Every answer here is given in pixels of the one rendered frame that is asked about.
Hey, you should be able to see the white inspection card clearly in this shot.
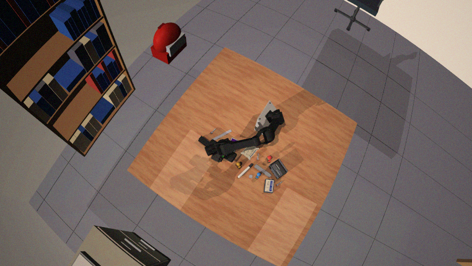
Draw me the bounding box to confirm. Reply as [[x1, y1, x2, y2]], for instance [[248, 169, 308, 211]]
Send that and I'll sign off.
[[241, 146, 259, 160]]

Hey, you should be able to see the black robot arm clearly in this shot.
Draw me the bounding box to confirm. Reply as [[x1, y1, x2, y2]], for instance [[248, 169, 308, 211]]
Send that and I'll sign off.
[[205, 109, 284, 162]]

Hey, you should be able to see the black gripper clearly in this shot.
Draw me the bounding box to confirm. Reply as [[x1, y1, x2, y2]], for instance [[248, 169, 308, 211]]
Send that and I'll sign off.
[[208, 139, 237, 162]]

